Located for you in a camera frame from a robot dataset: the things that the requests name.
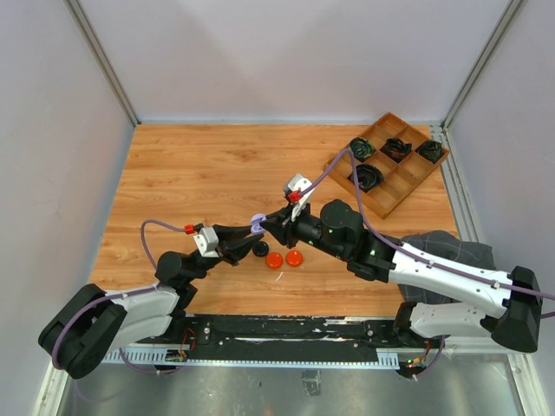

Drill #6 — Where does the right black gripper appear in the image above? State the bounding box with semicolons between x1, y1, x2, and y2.
260;198;348;260

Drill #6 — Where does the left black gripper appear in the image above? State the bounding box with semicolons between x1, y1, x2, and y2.
186;224;264;283

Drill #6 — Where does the purple earbud case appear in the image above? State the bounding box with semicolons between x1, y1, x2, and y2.
251;213;266;235

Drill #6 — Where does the black earbud case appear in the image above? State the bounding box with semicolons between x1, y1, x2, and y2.
251;241;270;257

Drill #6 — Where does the orange earbud case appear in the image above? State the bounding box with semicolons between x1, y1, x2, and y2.
264;252;284;270
285;250;304;267

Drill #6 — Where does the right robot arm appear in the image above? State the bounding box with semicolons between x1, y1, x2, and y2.
260;199;543;353

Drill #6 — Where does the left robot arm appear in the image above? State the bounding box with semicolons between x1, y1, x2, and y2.
38;224;263;380

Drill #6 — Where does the rolled dark belt lower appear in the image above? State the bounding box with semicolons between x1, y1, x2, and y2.
349;164;384;192

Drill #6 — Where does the rolled dark belt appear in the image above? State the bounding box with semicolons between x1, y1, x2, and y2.
349;164;384;192
417;140;444;163
382;138;412;163

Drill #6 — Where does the rolled green patterned belt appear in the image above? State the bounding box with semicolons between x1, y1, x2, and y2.
349;137;375;162

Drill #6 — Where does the wooden divided tray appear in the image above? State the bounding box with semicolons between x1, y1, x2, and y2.
329;113;449;218

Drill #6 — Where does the rolled dark belt top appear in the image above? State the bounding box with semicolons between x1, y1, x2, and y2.
382;138;412;163

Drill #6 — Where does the grey checked cloth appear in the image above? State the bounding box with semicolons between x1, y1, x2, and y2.
398;231;497;304

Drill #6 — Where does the rolled dark belt right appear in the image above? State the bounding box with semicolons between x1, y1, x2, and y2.
417;140;444;163

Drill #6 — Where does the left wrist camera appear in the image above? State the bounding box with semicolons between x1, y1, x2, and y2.
193;226;220;258

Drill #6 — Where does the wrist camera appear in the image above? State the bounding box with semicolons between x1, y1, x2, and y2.
193;226;220;258
284;173;313;222

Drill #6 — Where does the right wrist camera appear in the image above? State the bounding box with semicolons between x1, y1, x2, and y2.
284;173;313;222

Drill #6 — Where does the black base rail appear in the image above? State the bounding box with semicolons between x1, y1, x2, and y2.
134;314;428;365

